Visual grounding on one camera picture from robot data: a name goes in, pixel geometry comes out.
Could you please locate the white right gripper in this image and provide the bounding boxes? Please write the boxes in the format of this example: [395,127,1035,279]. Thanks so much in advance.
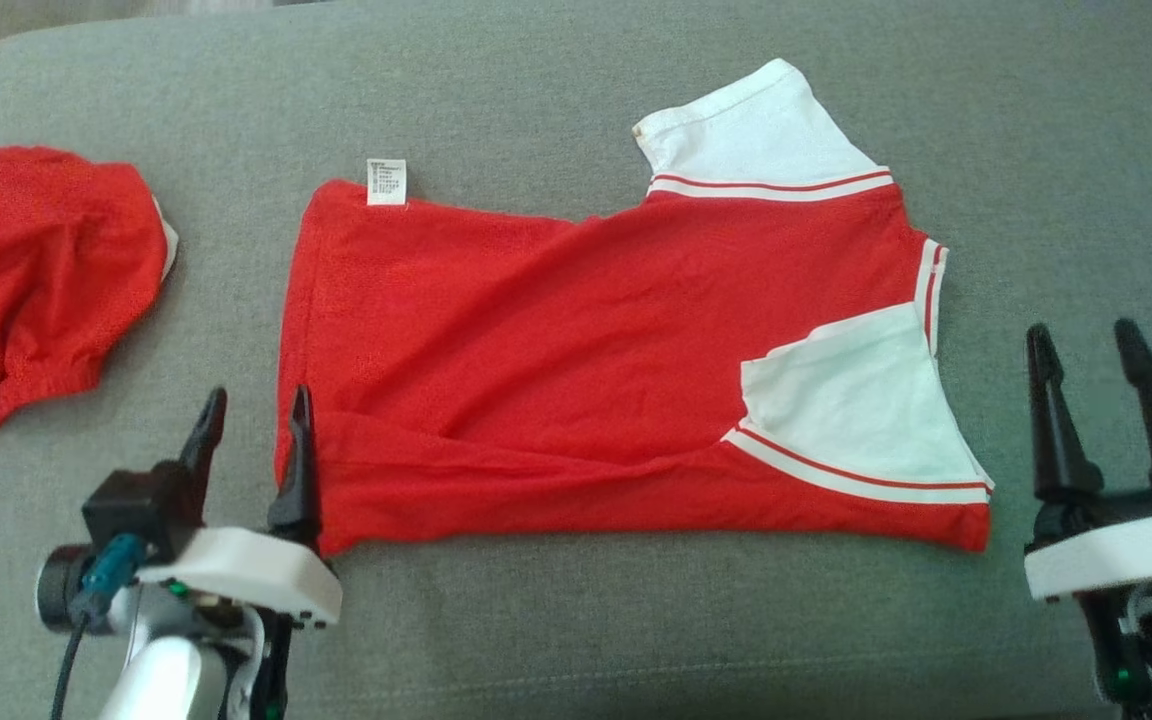
[1023,317,1152,602]

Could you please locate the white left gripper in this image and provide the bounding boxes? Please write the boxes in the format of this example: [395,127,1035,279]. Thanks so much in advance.
[136,384,345,632]

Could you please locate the red shorts with white stripe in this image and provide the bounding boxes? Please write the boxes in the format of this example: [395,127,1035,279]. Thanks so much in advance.
[0,146,181,474]

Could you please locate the red T-shirt with white sleeves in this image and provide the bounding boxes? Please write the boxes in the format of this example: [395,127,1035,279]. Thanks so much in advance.
[274,58,996,557]

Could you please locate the grey fabric sofa seat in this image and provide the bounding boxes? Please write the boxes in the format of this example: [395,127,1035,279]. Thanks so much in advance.
[0,0,1152,720]

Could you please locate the black cable with teal plug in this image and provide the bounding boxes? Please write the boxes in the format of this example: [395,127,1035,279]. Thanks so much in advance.
[49,533,149,720]

